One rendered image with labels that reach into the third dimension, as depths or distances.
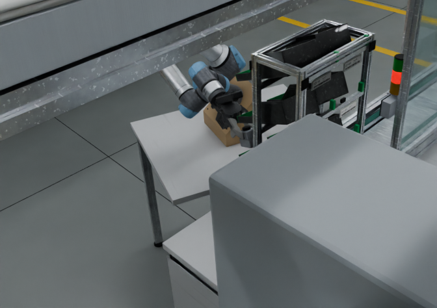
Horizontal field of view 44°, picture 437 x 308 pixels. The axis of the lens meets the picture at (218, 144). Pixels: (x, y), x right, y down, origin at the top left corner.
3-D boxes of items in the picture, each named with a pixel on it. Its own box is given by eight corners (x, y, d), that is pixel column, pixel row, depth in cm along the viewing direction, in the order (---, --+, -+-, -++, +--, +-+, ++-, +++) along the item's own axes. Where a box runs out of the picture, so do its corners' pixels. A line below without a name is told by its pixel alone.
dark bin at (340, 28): (268, 65, 185) (262, 44, 184) (297, 54, 191) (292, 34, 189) (320, 58, 161) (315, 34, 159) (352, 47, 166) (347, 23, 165)
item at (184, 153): (131, 127, 286) (130, 122, 284) (283, 88, 312) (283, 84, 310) (173, 205, 231) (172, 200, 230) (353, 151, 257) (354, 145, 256)
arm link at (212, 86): (220, 77, 201) (202, 84, 197) (227, 86, 199) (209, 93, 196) (216, 90, 207) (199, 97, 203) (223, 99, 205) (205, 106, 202)
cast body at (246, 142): (240, 146, 195) (236, 128, 193) (250, 142, 197) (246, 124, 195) (253, 149, 187) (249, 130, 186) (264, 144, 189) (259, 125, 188)
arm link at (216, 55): (222, 75, 260) (136, 9, 227) (245, 53, 255) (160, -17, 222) (229, 89, 252) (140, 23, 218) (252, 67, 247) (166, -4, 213)
